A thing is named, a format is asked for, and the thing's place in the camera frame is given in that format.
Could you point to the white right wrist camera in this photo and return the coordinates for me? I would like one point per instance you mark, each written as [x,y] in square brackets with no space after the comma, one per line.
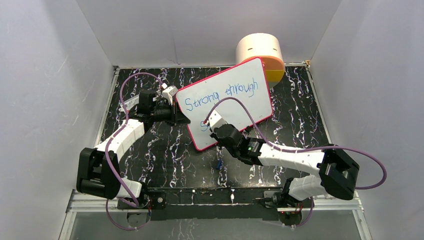
[215,120]

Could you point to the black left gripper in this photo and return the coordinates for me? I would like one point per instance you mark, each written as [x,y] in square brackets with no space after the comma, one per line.
[177,117]

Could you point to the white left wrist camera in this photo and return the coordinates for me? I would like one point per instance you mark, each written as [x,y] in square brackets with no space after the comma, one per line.
[168,93]

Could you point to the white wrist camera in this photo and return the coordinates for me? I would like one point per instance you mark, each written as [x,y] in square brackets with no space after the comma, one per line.
[168,93]
[215,120]

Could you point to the pink-framed whiteboard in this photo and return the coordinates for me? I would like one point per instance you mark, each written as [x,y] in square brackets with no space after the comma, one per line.
[241,94]

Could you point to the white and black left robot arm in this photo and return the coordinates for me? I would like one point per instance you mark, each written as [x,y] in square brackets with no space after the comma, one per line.
[98,171]

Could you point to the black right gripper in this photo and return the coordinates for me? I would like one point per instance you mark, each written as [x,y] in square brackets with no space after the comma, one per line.
[213,135]

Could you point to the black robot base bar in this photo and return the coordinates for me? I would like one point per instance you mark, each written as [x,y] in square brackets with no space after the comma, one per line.
[223,203]

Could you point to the cream and orange cylinder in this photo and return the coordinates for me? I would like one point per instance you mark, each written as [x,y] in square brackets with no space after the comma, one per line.
[266,47]

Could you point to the blue marker cap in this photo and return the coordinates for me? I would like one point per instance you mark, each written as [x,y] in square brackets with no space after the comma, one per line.
[219,165]

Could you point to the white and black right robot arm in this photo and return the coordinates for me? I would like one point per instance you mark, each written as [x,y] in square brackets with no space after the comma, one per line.
[331,171]

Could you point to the white printed label card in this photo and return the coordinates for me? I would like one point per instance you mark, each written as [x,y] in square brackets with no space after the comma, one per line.
[131,102]

